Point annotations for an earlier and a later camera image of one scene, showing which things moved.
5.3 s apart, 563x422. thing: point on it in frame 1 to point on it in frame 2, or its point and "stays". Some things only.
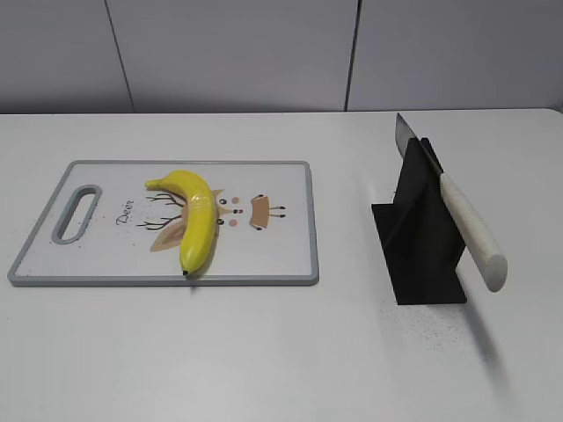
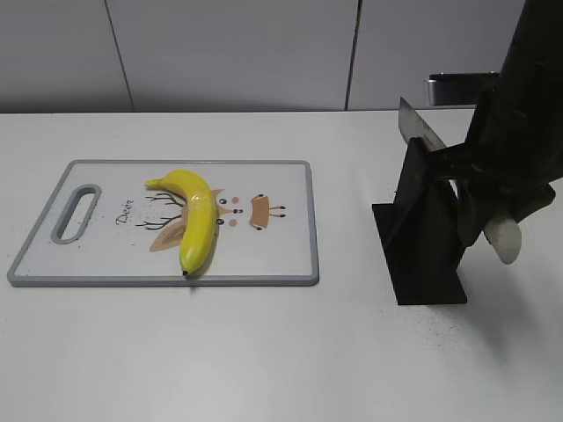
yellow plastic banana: x=201 y=215 stays
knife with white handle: x=478 y=237 to x=502 y=231
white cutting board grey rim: x=103 y=225 stays
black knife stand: x=420 y=236 stays
